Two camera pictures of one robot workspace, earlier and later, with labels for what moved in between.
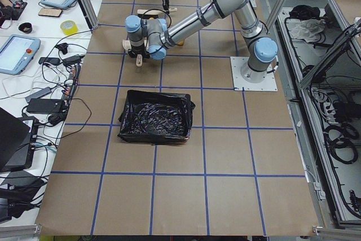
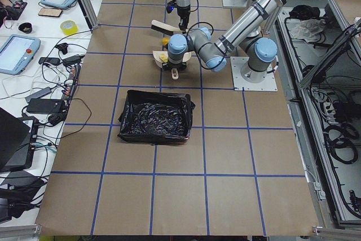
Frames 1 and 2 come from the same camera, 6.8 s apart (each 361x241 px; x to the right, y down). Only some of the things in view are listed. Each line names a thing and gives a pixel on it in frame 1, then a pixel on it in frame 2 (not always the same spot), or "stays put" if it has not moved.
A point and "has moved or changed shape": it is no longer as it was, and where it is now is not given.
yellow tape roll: (69, 27) stays put
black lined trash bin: (157, 118) stays put
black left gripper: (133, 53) to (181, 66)
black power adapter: (45, 106) stays put
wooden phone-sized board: (52, 12) stays put
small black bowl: (26, 27) stays put
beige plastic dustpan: (127, 45) to (186, 56)
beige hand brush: (154, 12) has moved or changed shape
